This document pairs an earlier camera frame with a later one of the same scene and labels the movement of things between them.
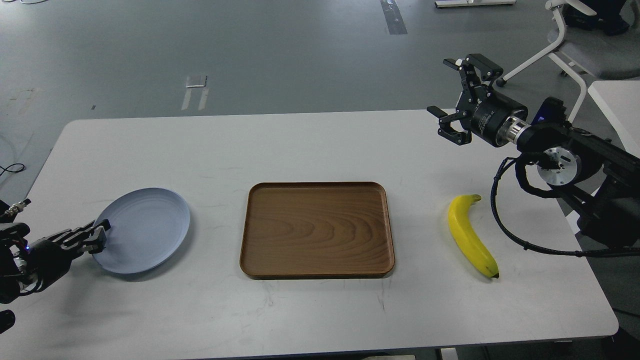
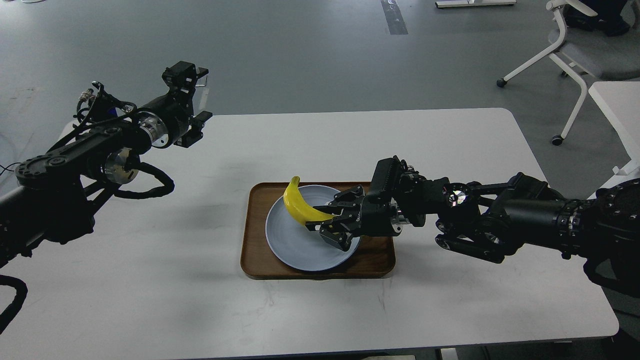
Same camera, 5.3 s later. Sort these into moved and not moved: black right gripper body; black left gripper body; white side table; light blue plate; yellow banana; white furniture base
Moved: yellow banana; black left gripper body; light blue plate; black right gripper body
Not moved: white side table; white furniture base
